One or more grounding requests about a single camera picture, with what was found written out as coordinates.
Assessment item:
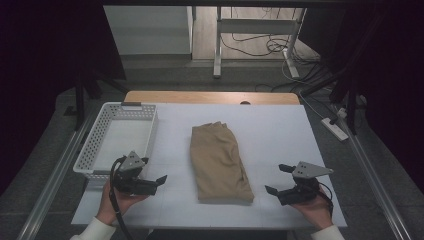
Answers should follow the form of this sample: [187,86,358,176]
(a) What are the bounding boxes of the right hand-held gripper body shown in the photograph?
[277,161,335,207]

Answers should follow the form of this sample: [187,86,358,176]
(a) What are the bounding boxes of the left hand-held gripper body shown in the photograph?
[112,151,158,197]

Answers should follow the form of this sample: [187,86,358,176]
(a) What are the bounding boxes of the white perforated plastic basket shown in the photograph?
[72,101,160,183]

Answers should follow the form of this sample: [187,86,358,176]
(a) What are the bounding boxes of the khaki pants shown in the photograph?
[189,121,256,205]

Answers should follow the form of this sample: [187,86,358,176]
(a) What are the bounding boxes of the person's right hand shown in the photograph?
[291,185,335,231]

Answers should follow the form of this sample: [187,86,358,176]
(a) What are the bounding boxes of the person's left hand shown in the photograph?
[96,179,149,226]

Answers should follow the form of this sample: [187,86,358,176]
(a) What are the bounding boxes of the white table mat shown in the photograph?
[71,102,348,230]

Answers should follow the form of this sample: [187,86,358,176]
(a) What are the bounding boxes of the white power strip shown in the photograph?
[320,116,350,142]

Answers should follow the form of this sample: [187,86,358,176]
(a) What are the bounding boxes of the wooden table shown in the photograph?
[123,90,301,106]

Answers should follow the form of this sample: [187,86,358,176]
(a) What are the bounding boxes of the black stand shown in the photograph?
[63,64,129,132]
[299,13,388,136]

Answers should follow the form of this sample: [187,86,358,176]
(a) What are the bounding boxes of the white cabinet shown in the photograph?
[102,4,196,57]

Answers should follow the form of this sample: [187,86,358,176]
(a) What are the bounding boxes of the dark curtain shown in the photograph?
[299,4,424,186]
[0,0,127,198]

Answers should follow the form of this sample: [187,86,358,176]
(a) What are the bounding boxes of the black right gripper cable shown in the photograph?
[317,181,335,218]

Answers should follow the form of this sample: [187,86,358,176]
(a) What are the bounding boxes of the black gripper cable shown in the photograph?
[317,181,335,218]
[108,155,135,240]

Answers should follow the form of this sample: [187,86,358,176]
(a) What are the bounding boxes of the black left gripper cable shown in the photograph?
[108,155,135,240]

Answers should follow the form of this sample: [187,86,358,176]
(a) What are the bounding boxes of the metal rail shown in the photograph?
[331,103,416,240]
[15,108,101,240]

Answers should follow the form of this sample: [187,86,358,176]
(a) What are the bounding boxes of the tangle of floor cables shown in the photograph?
[219,6,334,98]

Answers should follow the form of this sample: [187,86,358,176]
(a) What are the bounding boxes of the white metal stand frame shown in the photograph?
[212,5,308,80]

